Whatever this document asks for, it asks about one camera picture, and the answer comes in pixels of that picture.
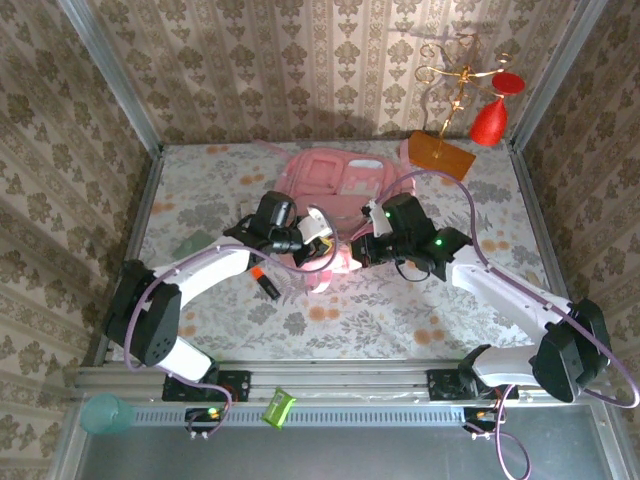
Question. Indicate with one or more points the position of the small black controller board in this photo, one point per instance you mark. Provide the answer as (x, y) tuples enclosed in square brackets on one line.
[(200, 416), (472, 416)]

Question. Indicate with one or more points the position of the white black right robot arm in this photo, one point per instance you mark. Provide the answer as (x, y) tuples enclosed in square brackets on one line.
[(500, 295)]

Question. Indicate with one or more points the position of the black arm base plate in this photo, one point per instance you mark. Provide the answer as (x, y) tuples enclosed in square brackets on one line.
[(440, 385), (242, 379)]

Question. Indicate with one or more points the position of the black marker orange cap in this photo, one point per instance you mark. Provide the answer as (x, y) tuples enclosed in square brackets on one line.
[(267, 286)]

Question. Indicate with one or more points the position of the red cone ornament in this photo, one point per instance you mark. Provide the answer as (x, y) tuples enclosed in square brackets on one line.
[(489, 125)]

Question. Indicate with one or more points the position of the floral table cloth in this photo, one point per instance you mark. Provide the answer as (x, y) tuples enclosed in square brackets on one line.
[(200, 170)]

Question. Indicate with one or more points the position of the aluminium front frame rail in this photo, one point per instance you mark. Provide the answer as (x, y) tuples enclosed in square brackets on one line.
[(350, 380)]

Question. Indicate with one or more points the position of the aluminium frame post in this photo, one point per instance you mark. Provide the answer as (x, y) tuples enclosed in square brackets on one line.
[(113, 75), (555, 75)]

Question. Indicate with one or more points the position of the grey metal sheet panel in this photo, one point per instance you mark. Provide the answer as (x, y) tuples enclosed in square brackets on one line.
[(350, 455)]

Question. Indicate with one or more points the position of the small green box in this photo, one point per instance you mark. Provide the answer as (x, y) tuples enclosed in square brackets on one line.
[(278, 407)]

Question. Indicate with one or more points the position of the teal plastic cup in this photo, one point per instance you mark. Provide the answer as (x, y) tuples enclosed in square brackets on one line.
[(102, 415)]

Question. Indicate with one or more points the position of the pink backpack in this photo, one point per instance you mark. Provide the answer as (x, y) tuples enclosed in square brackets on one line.
[(320, 172)]

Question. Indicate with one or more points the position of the red disc ornament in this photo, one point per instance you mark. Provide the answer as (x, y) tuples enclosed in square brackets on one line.
[(508, 83)]

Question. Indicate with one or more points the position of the aluminium side rail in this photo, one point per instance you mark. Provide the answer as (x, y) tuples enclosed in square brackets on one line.
[(532, 200), (145, 200)]

